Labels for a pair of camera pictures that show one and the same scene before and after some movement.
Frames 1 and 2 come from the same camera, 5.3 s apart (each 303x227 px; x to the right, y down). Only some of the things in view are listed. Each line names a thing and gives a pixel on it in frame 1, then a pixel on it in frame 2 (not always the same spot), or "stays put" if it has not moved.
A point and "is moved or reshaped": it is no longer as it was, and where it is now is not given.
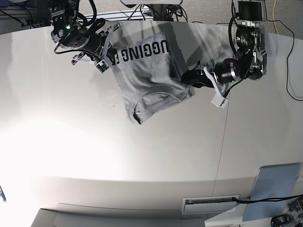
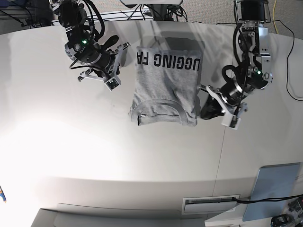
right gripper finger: (78, 58) to (84, 74)
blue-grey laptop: (273, 181) stays put
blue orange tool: (2, 194) stays put
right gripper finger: (108, 36) to (120, 58)
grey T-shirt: (150, 79) is moved or reshaped
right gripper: (225, 71) to (229, 93)
